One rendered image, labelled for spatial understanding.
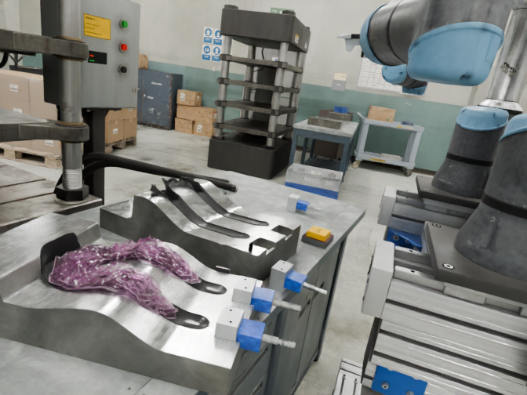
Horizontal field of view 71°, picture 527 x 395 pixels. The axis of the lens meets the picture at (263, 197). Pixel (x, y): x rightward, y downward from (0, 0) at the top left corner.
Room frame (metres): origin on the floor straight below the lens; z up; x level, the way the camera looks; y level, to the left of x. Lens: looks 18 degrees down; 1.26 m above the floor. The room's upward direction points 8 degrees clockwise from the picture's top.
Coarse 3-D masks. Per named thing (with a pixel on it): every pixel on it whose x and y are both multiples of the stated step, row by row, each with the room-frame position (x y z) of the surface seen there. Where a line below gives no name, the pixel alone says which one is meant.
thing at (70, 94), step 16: (64, 0) 1.13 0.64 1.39; (64, 16) 1.13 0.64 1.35; (80, 16) 1.18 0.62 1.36; (64, 32) 1.13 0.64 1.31; (80, 32) 1.17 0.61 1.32; (64, 64) 1.13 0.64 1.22; (80, 64) 1.17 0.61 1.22; (64, 80) 1.13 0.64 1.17; (80, 80) 1.17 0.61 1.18; (64, 96) 1.13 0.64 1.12; (80, 96) 1.17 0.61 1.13; (64, 112) 1.13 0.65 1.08; (80, 112) 1.16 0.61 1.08; (64, 144) 1.14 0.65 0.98; (80, 144) 1.16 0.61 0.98; (64, 160) 1.14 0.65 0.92; (80, 160) 1.16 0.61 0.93; (64, 176) 1.14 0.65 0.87; (80, 176) 1.16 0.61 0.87; (64, 192) 1.12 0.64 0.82; (80, 192) 1.14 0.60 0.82
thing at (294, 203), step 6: (288, 198) 1.33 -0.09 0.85; (294, 198) 1.32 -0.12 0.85; (288, 204) 1.33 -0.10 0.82; (294, 204) 1.32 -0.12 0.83; (300, 204) 1.31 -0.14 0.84; (306, 204) 1.31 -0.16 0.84; (288, 210) 1.32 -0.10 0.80; (294, 210) 1.32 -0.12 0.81; (306, 210) 1.31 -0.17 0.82; (318, 210) 1.30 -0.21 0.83
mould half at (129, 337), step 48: (0, 240) 0.60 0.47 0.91; (48, 240) 0.63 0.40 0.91; (96, 240) 0.73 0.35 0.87; (0, 288) 0.49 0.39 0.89; (48, 288) 0.53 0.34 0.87; (192, 288) 0.62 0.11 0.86; (0, 336) 0.49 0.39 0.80; (48, 336) 0.47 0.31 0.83; (96, 336) 0.46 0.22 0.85; (144, 336) 0.46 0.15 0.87; (192, 336) 0.49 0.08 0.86; (192, 384) 0.44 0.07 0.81
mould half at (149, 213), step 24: (144, 192) 0.92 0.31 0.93; (192, 192) 0.99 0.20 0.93; (216, 192) 1.06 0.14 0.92; (120, 216) 0.91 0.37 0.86; (144, 216) 0.87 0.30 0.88; (168, 216) 0.84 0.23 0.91; (216, 216) 0.94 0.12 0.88; (264, 216) 0.99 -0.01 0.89; (168, 240) 0.84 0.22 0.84; (192, 240) 0.81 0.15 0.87; (216, 240) 0.79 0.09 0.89; (240, 240) 0.80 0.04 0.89; (288, 240) 0.89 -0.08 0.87; (216, 264) 0.78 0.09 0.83; (240, 264) 0.75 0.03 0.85; (264, 264) 0.77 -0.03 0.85
